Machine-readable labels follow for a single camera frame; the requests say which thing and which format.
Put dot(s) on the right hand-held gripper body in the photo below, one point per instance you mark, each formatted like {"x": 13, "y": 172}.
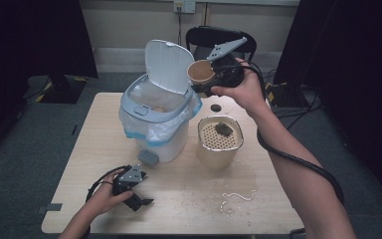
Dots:
{"x": 229, "y": 71}

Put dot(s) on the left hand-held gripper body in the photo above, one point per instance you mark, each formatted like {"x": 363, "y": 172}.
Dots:
{"x": 131, "y": 176}

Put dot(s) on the brown paper cup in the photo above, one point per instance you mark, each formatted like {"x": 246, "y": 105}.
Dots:
{"x": 200, "y": 72}

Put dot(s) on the white pedal trash can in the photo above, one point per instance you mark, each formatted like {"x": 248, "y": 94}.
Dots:
{"x": 165, "y": 149}

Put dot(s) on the dark wet tea leaves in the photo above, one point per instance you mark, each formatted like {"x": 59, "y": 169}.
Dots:
{"x": 224, "y": 129}

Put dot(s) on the beige strainer bucket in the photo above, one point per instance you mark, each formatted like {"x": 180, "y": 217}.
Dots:
{"x": 217, "y": 156}

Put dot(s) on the person's right hand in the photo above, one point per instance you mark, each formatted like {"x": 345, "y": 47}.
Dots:
{"x": 248, "y": 93}

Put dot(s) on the person's left hand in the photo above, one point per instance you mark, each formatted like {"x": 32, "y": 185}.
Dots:
{"x": 102, "y": 199}

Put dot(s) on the black table grommet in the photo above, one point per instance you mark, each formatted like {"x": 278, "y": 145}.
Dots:
{"x": 216, "y": 108}

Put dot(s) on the black folding chair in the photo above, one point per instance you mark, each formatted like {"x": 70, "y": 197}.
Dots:
{"x": 202, "y": 36}

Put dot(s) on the clear plastic trash bag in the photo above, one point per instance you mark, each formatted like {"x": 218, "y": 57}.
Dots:
{"x": 165, "y": 127}

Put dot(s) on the black stand base yellow tape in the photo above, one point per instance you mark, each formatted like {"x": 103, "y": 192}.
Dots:
{"x": 288, "y": 96}
{"x": 63, "y": 89}

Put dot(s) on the grey tape strip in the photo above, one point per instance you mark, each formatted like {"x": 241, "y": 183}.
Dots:
{"x": 49, "y": 207}

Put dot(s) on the black curtain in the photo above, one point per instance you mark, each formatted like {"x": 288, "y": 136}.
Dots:
{"x": 30, "y": 40}
{"x": 351, "y": 66}

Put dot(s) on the white wall socket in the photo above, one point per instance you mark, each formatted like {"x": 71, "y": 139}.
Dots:
{"x": 184, "y": 6}

